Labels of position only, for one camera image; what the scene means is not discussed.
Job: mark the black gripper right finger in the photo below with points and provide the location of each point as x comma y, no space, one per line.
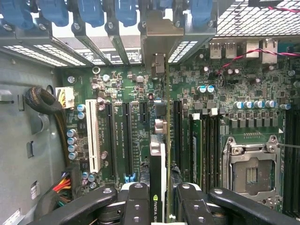
194,208

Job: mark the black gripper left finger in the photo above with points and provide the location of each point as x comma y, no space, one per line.
137,206

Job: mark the green RAM stick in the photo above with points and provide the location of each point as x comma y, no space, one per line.
196,150

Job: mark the empty black RAM slot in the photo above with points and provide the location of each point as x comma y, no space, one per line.
298,164
286,164
217,150
293,164
211,150
205,150

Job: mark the green motherboard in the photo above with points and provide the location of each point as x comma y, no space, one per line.
138,140

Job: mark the metal CPU socket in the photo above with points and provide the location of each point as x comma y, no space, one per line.
250,173

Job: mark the black expansion slot blue latch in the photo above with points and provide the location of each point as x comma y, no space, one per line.
127,140

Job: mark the long black expansion slot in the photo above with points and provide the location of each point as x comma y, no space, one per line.
110,140
178,131

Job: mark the white expansion slot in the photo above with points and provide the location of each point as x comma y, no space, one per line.
92,131

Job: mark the short black expansion slot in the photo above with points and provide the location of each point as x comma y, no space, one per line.
144,112

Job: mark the CPU socket locking lever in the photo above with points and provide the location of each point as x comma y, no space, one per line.
290,145

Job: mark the white power connector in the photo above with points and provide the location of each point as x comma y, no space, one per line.
69,98

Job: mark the black open PC case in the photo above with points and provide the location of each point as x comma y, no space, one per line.
23,140

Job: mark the vented metal slot cover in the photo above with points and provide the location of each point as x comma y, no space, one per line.
182,50
59,54
35,56

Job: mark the metal USB port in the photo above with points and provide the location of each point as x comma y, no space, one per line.
215,50
230,50

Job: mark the metal network port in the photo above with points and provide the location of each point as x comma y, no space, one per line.
252,50
269,54

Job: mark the blue slot clip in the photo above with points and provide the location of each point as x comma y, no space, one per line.
14,14
201,11
91,14
165,3
55,12
126,14

